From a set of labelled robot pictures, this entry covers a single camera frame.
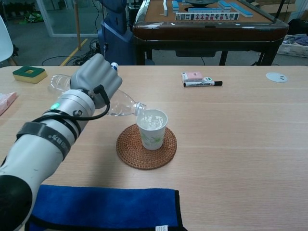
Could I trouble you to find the pink white wet wipes pack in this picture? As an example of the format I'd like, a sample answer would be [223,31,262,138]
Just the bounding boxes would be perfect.
[0,91,19,116]

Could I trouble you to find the small pink white box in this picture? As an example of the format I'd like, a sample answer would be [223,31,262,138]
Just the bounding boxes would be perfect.
[180,71,204,84]

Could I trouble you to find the round woven rattan coaster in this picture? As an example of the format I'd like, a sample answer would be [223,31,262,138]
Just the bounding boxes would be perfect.
[116,124,178,170]

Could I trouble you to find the wooden pole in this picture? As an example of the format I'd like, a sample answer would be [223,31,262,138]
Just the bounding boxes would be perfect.
[74,0,81,51]

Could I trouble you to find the white chair wooden legs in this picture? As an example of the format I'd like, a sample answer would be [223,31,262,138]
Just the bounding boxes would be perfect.
[0,14,19,67]

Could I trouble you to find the clear plastic bottle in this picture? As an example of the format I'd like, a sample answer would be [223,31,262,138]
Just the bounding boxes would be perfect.
[47,74,147,116]

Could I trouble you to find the dark wood mahjong table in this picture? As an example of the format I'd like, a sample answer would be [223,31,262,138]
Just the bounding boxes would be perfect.
[132,0,290,66]

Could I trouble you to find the grey round table grommet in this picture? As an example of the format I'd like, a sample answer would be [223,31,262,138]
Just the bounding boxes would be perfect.
[266,72,288,83]

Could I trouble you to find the blue machine base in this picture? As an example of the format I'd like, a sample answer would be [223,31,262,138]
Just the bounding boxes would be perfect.
[97,0,135,66]

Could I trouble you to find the white paper cup green print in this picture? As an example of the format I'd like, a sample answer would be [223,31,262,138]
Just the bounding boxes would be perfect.
[136,109,168,151]

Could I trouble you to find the black white marker pen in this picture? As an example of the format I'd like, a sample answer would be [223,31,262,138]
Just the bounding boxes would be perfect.
[183,80,223,88]

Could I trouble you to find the green plastic bag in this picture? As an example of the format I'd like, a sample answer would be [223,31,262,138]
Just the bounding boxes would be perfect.
[20,13,44,25]

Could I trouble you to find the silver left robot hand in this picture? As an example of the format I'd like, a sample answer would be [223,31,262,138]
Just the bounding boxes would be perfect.
[69,53,123,110]

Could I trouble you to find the row of mahjong tiles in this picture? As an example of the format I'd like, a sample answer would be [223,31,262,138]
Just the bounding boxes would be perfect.
[175,12,240,21]

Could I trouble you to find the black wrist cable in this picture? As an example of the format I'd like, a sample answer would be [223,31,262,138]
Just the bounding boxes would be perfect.
[33,84,111,122]

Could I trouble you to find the blue microfiber cloth black trim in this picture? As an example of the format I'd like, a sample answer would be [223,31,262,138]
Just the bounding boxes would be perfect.
[25,184,188,231]

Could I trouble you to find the black tripod stand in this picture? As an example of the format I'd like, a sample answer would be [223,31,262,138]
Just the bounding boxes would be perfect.
[271,0,286,25]

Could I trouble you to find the black floor cable bundle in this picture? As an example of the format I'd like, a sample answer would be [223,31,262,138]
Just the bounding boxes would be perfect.
[42,38,104,66]

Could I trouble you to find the white plastic basket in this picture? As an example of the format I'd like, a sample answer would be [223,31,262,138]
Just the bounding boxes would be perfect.
[276,35,308,58]

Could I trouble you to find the black bag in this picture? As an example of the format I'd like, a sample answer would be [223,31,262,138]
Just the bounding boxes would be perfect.
[287,18,308,36]

